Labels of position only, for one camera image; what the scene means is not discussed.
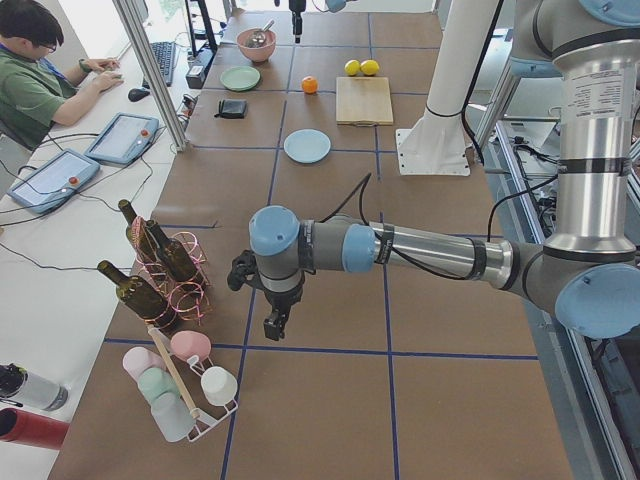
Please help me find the metal scoop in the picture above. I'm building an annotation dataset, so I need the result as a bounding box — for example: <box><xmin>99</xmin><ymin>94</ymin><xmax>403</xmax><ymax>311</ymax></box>
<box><xmin>245</xmin><ymin>19</ymin><xmax>275</xmax><ymax>48</ymax></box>

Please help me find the aluminium frame post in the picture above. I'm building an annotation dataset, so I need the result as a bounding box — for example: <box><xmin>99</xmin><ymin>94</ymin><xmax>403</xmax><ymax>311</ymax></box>
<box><xmin>112</xmin><ymin>0</ymin><xmax>187</xmax><ymax>152</ymax></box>

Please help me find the orange mandarin fruit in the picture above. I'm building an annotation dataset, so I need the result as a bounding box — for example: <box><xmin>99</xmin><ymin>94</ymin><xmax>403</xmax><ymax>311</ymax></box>
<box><xmin>301</xmin><ymin>76</ymin><xmax>319</xmax><ymax>95</ymax></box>

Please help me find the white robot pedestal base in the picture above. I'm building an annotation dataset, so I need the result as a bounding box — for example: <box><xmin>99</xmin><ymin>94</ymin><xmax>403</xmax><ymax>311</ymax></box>
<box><xmin>396</xmin><ymin>0</ymin><xmax>501</xmax><ymax>176</ymax></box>

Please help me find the pink cup top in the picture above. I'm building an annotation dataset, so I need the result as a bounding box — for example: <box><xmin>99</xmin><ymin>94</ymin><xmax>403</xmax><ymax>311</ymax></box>
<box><xmin>170</xmin><ymin>330</ymin><xmax>211</xmax><ymax>361</ymax></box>

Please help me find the mint green cup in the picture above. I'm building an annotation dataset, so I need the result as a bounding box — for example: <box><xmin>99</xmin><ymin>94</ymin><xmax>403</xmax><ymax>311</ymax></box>
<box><xmin>137</xmin><ymin>367</ymin><xmax>179</xmax><ymax>404</ymax></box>

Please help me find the far teach pendant tablet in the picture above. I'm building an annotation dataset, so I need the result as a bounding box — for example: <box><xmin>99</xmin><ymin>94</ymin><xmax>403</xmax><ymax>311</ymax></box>
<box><xmin>85</xmin><ymin>113</ymin><xmax>159</xmax><ymax>166</ymax></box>

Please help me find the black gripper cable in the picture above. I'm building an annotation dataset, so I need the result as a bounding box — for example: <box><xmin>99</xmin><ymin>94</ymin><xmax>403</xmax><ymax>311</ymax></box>
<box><xmin>319</xmin><ymin>172</ymin><xmax>471</xmax><ymax>281</ymax></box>

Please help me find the light green plate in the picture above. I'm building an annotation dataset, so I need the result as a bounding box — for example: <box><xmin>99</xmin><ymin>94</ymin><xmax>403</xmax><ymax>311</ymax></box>
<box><xmin>220</xmin><ymin>66</ymin><xmax>261</xmax><ymax>92</ymax></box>

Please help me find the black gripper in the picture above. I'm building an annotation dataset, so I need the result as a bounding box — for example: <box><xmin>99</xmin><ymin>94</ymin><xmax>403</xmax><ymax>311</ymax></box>
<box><xmin>285</xmin><ymin>0</ymin><xmax>306</xmax><ymax>44</ymax></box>
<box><xmin>227</xmin><ymin>250</ymin><xmax>305</xmax><ymax>341</ymax></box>

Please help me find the dark wine bottle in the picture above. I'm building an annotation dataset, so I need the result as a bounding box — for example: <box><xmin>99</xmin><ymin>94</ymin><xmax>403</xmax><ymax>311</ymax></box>
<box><xmin>97</xmin><ymin>260</ymin><xmax>181</xmax><ymax>334</ymax></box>
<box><xmin>145</xmin><ymin>220</ymin><xmax>206</xmax><ymax>291</ymax></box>
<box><xmin>118</xmin><ymin>199</ymin><xmax>165</xmax><ymax>278</ymax></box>

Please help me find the white cup right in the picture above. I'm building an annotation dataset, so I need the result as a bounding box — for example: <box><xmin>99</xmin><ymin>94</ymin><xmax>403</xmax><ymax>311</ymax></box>
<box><xmin>201</xmin><ymin>366</ymin><xmax>238</xmax><ymax>406</ymax></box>

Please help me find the red cylinder bottle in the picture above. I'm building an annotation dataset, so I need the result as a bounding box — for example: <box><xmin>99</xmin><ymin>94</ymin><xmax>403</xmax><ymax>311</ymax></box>
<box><xmin>1</xmin><ymin>408</ymin><xmax>69</xmax><ymax>450</ymax></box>

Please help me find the near teach pendant tablet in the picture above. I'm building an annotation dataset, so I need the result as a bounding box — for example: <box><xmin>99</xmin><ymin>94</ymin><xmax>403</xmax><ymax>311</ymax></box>
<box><xmin>7</xmin><ymin>149</ymin><xmax>100</xmax><ymax>214</ymax></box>

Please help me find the yellow lemon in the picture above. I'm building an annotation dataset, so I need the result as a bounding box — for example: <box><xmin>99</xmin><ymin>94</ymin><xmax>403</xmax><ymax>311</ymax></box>
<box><xmin>360</xmin><ymin>59</ymin><xmax>380</xmax><ymax>76</ymax></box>
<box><xmin>344</xmin><ymin>59</ymin><xmax>361</xmax><ymax>77</ymax></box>

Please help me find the light blue plate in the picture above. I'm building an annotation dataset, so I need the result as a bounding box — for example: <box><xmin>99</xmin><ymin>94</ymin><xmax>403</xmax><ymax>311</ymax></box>
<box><xmin>283</xmin><ymin>129</ymin><xmax>331</xmax><ymax>164</ymax></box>

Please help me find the dark wine bottle upper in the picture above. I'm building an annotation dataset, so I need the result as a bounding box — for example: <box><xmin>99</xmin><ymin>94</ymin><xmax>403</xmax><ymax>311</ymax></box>
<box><xmin>118</xmin><ymin>199</ymin><xmax>165</xmax><ymax>278</ymax></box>

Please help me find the black computer mouse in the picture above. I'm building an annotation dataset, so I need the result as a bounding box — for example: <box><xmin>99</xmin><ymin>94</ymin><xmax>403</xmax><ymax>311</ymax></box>
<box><xmin>127</xmin><ymin>87</ymin><xmax>150</xmax><ymax>103</ymax></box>

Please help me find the teach pendant tablet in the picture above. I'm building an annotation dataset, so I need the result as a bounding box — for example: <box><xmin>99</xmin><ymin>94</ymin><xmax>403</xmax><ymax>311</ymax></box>
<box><xmin>7</xmin><ymin>149</ymin><xmax>100</xmax><ymax>214</ymax></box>
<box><xmin>85</xmin><ymin>113</ymin><xmax>159</xmax><ymax>166</ymax></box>

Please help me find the upper yellow lemon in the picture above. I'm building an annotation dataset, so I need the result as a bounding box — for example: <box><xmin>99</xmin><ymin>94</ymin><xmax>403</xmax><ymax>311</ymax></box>
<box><xmin>360</xmin><ymin>59</ymin><xmax>380</xmax><ymax>76</ymax></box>

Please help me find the grey water bottle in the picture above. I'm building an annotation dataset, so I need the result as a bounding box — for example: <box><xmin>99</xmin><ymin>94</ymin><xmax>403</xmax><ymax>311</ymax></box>
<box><xmin>1</xmin><ymin>364</ymin><xmax>68</xmax><ymax>411</ymax></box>

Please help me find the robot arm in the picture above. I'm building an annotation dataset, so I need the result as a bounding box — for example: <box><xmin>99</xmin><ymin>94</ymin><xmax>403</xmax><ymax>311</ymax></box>
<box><xmin>227</xmin><ymin>1</ymin><xmax>639</xmax><ymax>340</ymax></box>
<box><xmin>287</xmin><ymin>0</ymin><xmax>349</xmax><ymax>44</ymax></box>

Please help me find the lower yellow lemon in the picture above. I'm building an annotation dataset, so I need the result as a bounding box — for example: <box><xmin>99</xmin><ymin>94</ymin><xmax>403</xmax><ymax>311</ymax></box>
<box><xmin>344</xmin><ymin>59</ymin><xmax>361</xmax><ymax>77</ymax></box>

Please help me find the pink bowl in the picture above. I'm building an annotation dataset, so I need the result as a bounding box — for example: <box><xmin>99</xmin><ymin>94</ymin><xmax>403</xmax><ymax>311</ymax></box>
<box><xmin>236</xmin><ymin>28</ymin><xmax>276</xmax><ymax>63</ymax></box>

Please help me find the person in green shirt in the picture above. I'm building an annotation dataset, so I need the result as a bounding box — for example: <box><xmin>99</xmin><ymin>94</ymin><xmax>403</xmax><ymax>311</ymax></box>
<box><xmin>1</xmin><ymin>1</ymin><xmax>123</xmax><ymax>151</ymax></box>

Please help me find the copper wire bottle rack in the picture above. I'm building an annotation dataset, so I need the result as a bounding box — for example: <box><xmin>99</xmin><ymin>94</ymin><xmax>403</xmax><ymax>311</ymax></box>
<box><xmin>126</xmin><ymin>216</ymin><xmax>211</xmax><ymax>326</ymax></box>

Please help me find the pale pink cup left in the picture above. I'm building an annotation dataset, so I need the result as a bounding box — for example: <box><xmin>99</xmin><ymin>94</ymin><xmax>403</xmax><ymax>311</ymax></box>
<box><xmin>122</xmin><ymin>346</ymin><xmax>166</xmax><ymax>382</ymax></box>

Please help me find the dark wine bottle lower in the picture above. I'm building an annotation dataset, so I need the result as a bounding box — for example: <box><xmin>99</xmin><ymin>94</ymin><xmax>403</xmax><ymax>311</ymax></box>
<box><xmin>97</xmin><ymin>260</ymin><xmax>181</xmax><ymax>334</ymax></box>

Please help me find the white wire cup rack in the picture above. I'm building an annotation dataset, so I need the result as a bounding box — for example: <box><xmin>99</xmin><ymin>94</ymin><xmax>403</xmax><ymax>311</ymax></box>
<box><xmin>148</xmin><ymin>327</ymin><xmax>238</xmax><ymax>443</ymax></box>

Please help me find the bamboo cutting board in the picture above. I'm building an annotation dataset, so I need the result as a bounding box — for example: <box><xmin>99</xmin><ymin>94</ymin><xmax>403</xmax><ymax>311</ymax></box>
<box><xmin>336</xmin><ymin>76</ymin><xmax>394</xmax><ymax>126</ymax></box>

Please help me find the black keyboard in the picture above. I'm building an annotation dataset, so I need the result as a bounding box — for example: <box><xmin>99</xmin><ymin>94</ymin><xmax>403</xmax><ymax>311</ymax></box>
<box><xmin>150</xmin><ymin>41</ymin><xmax>176</xmax><ymax>86</ymax></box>

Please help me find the folded grey cloth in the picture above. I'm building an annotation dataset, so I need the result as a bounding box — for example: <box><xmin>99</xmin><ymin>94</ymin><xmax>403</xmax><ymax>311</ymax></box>
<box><xmin>214</xmin><ymin>99</ymin><xmax>248</xmax><ymax>119</ymax></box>

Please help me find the grey cup bottom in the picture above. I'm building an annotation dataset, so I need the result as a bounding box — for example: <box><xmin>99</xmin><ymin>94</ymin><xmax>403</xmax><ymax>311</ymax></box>
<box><xmin>151</xmin><ymin>392</ymin><xmax>196</xmax><ymax>442</ymax></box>

